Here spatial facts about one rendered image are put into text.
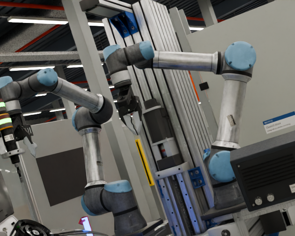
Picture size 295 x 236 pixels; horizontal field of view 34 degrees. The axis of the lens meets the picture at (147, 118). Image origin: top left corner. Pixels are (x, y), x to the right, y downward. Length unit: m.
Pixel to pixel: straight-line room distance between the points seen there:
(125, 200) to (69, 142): 3.75
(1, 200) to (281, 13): 2.17
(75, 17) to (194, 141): 6.73
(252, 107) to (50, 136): 3.14
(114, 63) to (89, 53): 6.65
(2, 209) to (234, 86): 0.95
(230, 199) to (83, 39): 6.89
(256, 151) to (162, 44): 0.86
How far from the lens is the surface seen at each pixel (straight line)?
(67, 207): 5.65
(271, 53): 3.13
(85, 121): 2.38
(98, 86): 8.44
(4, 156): 1.50
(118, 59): 1.91
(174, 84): 2.23
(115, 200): 2.20
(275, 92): 3.11
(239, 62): 1.88
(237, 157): 1.62
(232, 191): 1.99
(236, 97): 1.88
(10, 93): 2.11
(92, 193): 2.29
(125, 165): 8.30
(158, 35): 2.27
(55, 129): 5.80
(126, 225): 2.19
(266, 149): 1.61
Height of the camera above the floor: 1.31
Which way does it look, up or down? 5 degrees up
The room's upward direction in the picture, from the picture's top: 18 degrees counter-clockwise
